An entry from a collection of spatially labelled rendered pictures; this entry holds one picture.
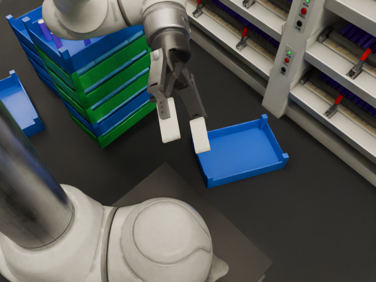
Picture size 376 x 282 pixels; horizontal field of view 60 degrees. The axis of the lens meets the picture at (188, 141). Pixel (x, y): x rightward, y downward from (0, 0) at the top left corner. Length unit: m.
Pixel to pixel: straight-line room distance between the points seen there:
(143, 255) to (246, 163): 0.76
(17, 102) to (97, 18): 0.94
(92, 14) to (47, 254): 0.42
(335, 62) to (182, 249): 0.77
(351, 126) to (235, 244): 0.61
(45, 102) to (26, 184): 1.09
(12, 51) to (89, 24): 1.15
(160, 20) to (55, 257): 0.44
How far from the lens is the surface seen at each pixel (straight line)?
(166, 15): 0.64
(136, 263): 0.55
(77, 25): 0.68
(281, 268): 1.12
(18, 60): 1.74
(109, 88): 1.11
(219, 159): 1.22
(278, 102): 1.32
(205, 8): 1.52
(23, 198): 0.44
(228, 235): 0.82
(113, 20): 0.70
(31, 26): 1.08
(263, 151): 1.27
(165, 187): 0.87
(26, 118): 1.48
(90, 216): 0.58
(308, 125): 1.35
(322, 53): 1.12
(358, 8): 0.99
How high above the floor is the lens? 1.06
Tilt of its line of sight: 57 degrees down
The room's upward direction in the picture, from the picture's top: straight up
